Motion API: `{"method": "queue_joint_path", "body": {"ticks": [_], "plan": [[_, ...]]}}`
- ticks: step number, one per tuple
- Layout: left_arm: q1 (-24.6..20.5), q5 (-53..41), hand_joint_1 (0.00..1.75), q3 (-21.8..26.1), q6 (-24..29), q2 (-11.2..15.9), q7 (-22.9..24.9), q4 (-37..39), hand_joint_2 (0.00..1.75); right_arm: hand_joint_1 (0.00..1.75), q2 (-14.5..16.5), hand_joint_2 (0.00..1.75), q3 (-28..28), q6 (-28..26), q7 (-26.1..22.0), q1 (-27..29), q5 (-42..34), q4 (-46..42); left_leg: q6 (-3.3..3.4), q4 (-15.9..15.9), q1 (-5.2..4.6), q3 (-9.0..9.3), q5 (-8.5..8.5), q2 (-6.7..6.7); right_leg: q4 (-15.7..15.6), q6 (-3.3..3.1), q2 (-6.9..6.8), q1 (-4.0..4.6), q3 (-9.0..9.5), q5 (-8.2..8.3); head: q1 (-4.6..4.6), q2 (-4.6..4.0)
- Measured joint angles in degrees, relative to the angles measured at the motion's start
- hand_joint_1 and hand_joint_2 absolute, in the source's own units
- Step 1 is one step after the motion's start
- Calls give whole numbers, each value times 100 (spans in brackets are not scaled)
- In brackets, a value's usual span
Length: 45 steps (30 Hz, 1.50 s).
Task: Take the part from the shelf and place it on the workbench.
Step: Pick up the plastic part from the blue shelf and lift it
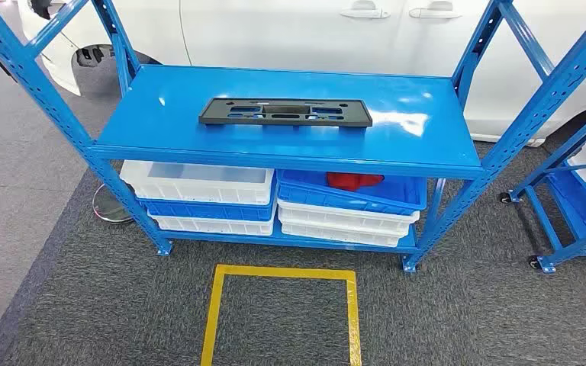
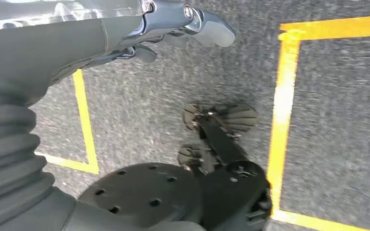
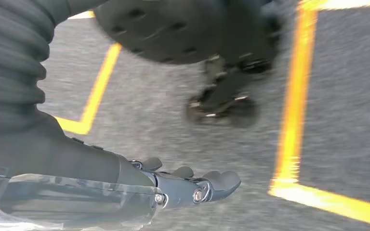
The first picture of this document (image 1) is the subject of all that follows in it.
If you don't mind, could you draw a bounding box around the black plastic bracket part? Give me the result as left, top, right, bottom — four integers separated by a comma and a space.
198, 97, 374, 130

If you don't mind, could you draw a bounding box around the red plastic part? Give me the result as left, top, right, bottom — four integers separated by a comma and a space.
325, 172, 385, 193

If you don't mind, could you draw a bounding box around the blue metal shelf rack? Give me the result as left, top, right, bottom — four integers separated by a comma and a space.
0, 0, 586, 275

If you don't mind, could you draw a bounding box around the white car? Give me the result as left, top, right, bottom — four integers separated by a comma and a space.
17, 0, 586, 149

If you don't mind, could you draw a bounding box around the yellow floor tape square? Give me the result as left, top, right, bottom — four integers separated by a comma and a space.
200, 263, 363, 366

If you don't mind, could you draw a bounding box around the round chrome stand base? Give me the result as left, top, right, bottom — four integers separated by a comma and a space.
92, 182, 135, 225

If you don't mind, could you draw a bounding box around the blue wheeled metal rack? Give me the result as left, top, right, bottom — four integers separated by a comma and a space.
498, 98, 586, 275

